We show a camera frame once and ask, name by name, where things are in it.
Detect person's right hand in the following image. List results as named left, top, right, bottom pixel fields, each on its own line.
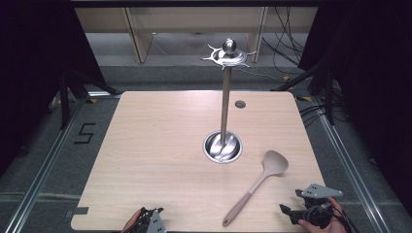
left=296, top=197, right=348, bottom=233

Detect light wooden shelf unit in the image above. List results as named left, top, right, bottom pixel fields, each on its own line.
left=74, top=7, right=319, bottom=64

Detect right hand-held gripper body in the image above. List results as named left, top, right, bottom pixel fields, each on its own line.
left=291, top=183, right=344, bottom=228

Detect black metal stand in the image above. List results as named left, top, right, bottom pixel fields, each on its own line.
left=271, top=61, right=336, bottom=126
left=58, top=67, right=121, bottom=131

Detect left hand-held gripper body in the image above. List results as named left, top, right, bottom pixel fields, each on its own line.
left=130, top=208, right=168, bottom=233

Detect steel utensil rack with hooks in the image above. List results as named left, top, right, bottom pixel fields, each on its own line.
left=200, top=37, right=258, bottom=164

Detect black curtain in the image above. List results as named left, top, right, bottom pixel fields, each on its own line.
left=0, top=0, right=109, bottom=178
left=297, top=0, right=412, bottom=216

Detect black floor cables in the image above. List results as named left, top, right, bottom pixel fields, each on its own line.
left=298, top=81, right=348, bottom=128

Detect person's left hand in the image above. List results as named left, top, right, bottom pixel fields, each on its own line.
left=121, top=209, right=144, bottom=233

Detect black tape strip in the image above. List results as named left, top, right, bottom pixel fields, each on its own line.
left=65, top=206, right=89, bottom=218

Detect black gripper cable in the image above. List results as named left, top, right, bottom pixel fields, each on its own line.
left=329, top=203, right=361, bottom=233

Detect beige silicone spoon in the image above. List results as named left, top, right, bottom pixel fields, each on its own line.
left=222, top=150, right=290, bottom=227

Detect aluminium floor rail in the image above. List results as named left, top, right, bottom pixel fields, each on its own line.
left=2, top=91, right=122, bottom=233
left=311, top=96, right=387, bottom=233

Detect hanging black cables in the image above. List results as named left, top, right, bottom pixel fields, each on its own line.
left=261, top=6, right=306, bottom=67

